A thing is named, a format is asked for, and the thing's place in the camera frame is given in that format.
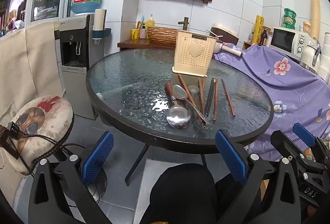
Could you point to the steel spoon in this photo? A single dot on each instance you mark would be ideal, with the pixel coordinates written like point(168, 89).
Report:
point(179, 93)

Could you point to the brown glass bottle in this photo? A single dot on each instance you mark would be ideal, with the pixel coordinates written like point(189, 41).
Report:
point(263, 39)

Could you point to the round glass table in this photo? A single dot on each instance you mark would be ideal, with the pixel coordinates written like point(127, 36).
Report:
point(137, 92)

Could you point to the tall beige roll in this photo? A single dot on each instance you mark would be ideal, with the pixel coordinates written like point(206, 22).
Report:
point(315, 18)

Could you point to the brass faucet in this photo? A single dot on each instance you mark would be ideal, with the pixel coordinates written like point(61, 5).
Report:
point(184, 23)

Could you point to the cream plastic utensil holder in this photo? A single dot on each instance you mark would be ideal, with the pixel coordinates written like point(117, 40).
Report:
point(193, 53)

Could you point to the yellow soap dispenser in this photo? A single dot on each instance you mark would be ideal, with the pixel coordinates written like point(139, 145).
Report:
point(150, 23)

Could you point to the round printed cushion stool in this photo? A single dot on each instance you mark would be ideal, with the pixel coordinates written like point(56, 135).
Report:
point(39, 130)

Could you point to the teal cup holder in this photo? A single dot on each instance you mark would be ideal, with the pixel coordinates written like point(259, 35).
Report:
point(100, 34)

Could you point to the brown wooden chopstick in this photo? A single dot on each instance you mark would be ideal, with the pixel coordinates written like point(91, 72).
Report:
point(215, 100)
point(229, 99)
point(201, 87)
point(191, 101)

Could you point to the green instant noodle cups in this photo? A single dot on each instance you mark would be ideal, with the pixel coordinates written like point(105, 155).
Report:
point(289, 18)

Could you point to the woven basin sink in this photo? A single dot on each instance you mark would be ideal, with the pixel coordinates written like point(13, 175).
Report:
point(162, 36)

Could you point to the wood-handled steel ladle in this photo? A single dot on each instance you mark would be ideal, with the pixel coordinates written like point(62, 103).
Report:
point(177, 116)

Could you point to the purple floral cloth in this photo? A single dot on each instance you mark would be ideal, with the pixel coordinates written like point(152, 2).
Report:
point(298, 96)

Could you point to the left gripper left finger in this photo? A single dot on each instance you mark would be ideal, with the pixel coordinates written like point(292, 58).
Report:
point(53, 181)

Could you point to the paper cup stack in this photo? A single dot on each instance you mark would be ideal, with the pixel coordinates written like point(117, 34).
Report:
point(99, 19)

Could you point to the white pan with lid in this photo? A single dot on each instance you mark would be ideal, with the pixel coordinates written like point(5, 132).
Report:
point(220, 46)

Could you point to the pink small bottle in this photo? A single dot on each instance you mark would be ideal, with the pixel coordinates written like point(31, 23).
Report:
point(142, 33)

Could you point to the yellow mug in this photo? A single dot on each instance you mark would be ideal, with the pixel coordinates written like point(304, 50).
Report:
point(135, 34)

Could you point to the white microwave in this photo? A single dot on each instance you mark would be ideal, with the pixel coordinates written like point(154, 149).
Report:
point(290, 42)

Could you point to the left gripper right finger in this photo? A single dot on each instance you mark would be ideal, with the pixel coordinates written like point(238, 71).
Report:
point(269, 192)

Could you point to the yellow roll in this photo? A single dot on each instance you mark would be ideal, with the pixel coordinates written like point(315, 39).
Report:
point(258, 29)

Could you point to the water dispenser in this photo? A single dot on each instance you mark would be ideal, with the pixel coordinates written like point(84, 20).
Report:
point(78, 53)

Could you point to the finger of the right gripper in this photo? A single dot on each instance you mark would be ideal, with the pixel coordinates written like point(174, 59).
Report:
point(315, 144)
point(290, 153)

